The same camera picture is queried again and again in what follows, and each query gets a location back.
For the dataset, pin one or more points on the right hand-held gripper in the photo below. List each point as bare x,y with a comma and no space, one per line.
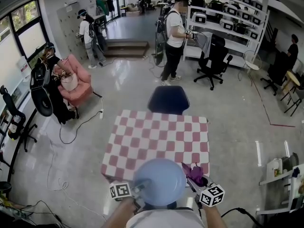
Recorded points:
212,195

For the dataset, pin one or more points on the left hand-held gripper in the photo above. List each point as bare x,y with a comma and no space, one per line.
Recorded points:
120,191

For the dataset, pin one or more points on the purple cloth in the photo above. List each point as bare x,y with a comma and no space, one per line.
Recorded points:
196,174

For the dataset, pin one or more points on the big blue plate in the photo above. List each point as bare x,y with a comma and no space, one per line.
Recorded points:
164,182

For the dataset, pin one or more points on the person's left forearm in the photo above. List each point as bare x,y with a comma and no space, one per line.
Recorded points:
116,214

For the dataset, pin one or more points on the person's right forearm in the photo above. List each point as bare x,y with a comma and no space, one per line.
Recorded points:
213,218

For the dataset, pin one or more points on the person's left shoe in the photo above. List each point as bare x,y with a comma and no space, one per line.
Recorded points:
149,206

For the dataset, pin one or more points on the person's shoe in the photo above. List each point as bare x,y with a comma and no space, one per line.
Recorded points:
171,205
149,206

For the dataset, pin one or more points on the person's right shoe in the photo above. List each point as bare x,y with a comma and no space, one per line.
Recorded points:
171,205

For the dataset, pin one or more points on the person's white shirt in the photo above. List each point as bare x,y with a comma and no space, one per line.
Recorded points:
164,220

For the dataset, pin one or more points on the red white checkered tablecloth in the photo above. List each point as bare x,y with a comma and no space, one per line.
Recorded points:
154,136

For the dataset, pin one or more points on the white desk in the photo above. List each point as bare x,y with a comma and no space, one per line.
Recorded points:
273,180

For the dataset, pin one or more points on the white carton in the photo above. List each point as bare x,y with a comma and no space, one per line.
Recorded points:
274,167

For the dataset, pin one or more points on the white power strip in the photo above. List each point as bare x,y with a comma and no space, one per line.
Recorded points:
101,114

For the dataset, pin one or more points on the dark blue chair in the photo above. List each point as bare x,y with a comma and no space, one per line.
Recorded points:
168,100

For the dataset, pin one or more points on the colourful printed box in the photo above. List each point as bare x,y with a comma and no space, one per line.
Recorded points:
298,189

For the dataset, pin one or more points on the pink armchair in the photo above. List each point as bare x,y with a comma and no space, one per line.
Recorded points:
80,89

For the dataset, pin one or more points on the pale pink handbag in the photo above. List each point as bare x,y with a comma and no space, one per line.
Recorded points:
70,83

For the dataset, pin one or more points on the brown wooden steps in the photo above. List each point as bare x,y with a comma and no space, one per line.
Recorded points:
126,47

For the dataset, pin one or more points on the round wooden table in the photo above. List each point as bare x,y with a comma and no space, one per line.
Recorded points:
293,78

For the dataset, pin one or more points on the grey garment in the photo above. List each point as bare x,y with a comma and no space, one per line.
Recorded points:
204,43

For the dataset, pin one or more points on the white shelf unit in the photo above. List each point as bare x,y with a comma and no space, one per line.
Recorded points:
237,45

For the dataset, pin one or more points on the white long counter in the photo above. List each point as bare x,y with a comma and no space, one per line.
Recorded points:
26,96

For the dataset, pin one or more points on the large black backpack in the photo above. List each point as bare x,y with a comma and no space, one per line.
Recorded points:
39,77

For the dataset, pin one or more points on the group of white equipment cases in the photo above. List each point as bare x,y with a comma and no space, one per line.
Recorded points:
199,18

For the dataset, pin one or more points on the white water dispenser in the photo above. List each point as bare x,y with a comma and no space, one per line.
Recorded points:
22,62

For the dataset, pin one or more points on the cardboard box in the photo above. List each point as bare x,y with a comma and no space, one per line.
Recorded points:
133,13

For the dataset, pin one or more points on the grey locker cabinet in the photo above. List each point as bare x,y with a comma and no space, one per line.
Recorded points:
69,20

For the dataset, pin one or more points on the group of black equipment bags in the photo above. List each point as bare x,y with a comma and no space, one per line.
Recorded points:
198,1

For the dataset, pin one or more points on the black framed window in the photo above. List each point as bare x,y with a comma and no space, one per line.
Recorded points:
31,39

